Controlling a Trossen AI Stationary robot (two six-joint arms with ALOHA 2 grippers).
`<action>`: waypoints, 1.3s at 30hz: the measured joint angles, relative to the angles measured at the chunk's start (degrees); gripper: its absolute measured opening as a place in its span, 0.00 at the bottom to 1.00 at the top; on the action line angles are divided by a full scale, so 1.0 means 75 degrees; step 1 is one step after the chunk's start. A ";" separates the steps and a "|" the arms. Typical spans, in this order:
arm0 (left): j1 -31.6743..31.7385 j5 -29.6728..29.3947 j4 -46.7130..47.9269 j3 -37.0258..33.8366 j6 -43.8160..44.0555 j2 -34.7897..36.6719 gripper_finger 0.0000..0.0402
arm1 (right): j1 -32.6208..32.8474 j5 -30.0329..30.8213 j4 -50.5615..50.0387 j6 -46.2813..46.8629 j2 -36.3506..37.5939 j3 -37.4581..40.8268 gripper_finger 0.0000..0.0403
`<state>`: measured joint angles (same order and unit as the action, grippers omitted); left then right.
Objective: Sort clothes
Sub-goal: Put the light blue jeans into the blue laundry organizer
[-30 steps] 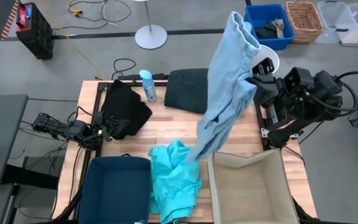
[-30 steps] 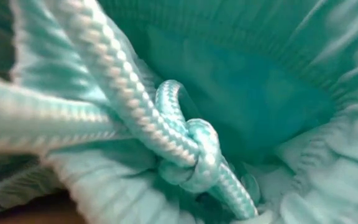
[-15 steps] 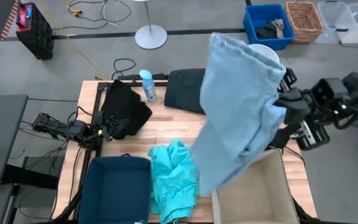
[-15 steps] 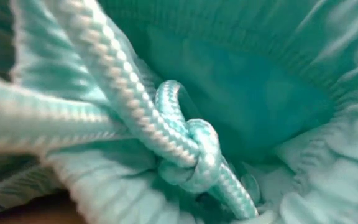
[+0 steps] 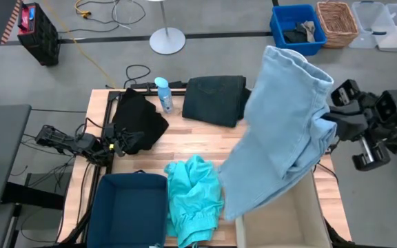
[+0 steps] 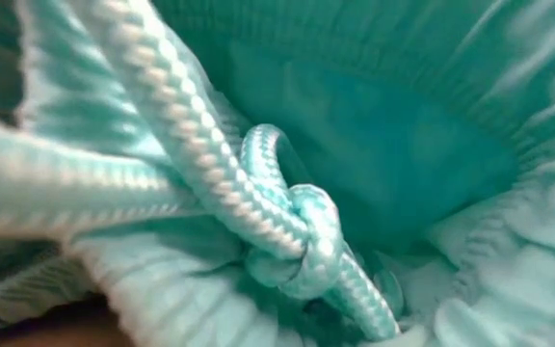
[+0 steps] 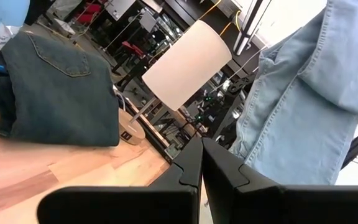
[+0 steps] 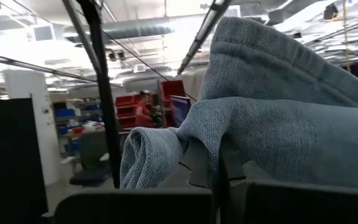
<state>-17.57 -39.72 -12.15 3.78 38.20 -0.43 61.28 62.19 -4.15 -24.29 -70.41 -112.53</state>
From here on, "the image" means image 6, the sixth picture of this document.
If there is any teal drawstring garment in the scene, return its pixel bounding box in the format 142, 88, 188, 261
0, 0, 555, 347

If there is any teal braided drawstring cord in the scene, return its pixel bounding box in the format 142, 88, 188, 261
0, 0, 402, 343

